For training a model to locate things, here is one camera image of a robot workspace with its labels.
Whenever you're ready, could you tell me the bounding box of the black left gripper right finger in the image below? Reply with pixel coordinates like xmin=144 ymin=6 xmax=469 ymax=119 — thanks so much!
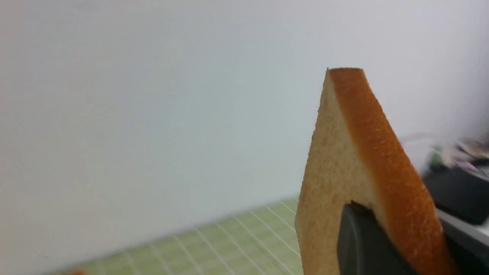
xmin=445 ymin=229 xmax=489 ymax=275

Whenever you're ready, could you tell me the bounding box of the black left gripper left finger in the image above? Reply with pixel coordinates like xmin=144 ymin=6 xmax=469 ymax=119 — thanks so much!
xmin=337 ymin=202 xmax=417 ymax=275

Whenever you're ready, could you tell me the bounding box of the dark clutter on side table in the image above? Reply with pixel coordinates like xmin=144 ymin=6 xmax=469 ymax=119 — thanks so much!
xmin=400 ymin=133 xmax=488 ymax=226

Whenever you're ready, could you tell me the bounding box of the green checked tablecloth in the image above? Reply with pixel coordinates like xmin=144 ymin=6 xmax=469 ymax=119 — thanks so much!
xmin=59 ymin=197 xmax=303 ymax=275

